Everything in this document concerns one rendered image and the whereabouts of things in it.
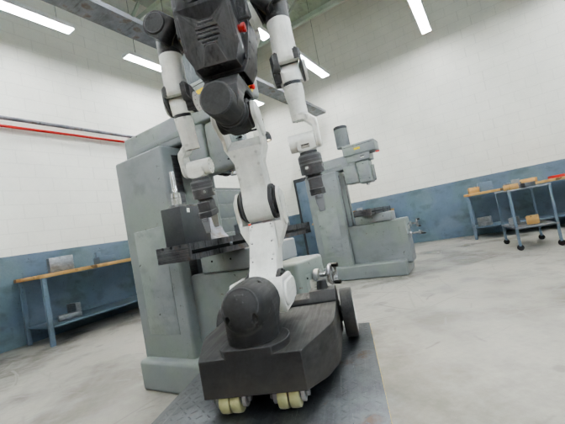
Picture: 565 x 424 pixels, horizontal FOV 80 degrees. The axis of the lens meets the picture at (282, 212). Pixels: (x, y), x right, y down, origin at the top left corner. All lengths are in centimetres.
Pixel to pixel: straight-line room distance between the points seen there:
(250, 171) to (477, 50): 765
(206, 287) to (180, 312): 24
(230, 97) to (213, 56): 19
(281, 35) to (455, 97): 726
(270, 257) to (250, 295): 32
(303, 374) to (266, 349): 12
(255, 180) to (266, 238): 23
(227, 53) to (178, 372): 183
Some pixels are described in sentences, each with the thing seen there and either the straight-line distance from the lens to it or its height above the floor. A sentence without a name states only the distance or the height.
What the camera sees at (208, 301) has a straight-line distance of 220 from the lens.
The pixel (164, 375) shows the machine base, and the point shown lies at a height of 12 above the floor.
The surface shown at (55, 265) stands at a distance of 545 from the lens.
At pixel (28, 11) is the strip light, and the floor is 430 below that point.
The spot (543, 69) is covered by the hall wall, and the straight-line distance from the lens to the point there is 850.
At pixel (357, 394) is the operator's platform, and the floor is 40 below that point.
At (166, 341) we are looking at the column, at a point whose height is 31.
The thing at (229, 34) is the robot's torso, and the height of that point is 155.
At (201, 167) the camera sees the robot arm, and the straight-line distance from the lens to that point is 138.
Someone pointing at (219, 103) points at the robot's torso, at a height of 132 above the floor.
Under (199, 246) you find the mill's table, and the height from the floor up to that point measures 88.
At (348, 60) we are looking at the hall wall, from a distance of 929.
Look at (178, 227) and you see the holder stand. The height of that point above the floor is 99.
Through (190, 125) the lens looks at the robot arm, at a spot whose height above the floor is 135.
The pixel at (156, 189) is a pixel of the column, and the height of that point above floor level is 129.
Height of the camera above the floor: 89
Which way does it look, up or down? 3 degrees up
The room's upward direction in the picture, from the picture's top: 11 degrees counter-clockwise
